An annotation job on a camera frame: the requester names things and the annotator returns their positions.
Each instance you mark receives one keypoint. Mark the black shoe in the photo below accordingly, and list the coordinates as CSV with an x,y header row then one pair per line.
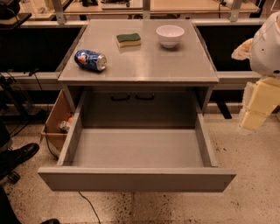
x,y
19,156

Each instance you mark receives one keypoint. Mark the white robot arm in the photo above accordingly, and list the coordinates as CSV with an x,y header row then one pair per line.
x,y
263,52

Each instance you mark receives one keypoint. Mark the cardboard box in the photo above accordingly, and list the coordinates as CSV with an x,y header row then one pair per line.
x,y
53,134

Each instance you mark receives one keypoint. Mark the left black drawer handle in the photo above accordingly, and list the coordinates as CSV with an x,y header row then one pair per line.
x,y
119,97

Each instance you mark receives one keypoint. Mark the bottle in cardboard box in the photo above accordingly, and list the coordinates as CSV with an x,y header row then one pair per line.
x,y
65,125

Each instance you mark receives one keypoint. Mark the right black drawer handle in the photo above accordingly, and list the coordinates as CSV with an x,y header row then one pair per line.
x,y
145,96

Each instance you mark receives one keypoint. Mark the green yellow sponge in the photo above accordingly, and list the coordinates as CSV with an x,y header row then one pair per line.
x,y
132,39

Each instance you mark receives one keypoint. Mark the blue pepsi can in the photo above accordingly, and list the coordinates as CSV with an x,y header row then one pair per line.
x,y
94,61

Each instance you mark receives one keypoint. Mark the white bowl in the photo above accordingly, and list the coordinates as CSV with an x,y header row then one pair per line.
x,y
169,35

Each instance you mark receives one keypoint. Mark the grey open top drawer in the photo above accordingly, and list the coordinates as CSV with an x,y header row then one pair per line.
x,y
136,160

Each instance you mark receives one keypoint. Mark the black drawer handle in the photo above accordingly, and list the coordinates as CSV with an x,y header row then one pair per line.
x,y
119,97
145,96

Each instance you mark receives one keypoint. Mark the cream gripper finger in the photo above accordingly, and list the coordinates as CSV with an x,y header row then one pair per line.
x,y
258,102
243,51

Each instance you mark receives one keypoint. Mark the grey cabinet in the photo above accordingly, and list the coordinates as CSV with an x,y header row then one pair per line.
x,y
180,77

